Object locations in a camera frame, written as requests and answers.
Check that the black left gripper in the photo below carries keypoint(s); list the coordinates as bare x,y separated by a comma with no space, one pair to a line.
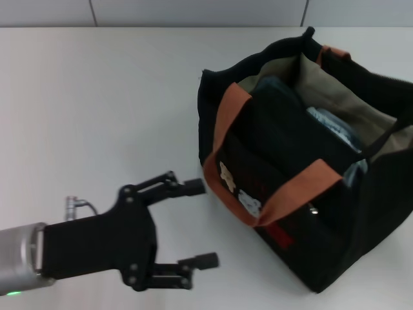
103,245

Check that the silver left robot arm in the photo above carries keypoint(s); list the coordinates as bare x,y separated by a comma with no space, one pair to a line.
19,258

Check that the silver zipper pull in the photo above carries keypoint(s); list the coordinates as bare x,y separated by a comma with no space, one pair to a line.
312,209

